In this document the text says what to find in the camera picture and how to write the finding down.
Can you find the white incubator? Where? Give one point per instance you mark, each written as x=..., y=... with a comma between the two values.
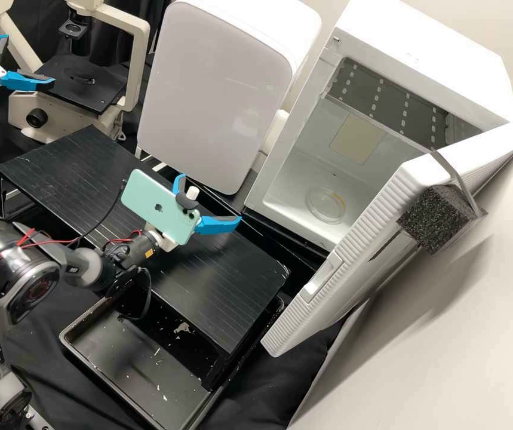
x=417, y=36

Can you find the black tray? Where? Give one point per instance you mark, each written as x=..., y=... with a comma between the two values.
x=148, y=372

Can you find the right wrist camera phone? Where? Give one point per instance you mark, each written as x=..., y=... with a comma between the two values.
x=157, y=201

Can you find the cream microscope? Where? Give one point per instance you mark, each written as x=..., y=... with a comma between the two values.
x=135, y=45

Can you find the incubator door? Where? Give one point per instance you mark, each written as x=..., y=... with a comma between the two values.
x=372, y=251

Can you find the petri dish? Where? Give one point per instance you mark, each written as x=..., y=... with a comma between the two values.
x=325, y=206

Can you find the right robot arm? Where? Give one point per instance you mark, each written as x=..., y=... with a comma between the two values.
x=14, y=264

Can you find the white box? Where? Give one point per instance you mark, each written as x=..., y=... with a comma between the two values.
x=220, y=89

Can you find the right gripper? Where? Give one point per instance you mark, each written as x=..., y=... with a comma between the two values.
x=167, y=242

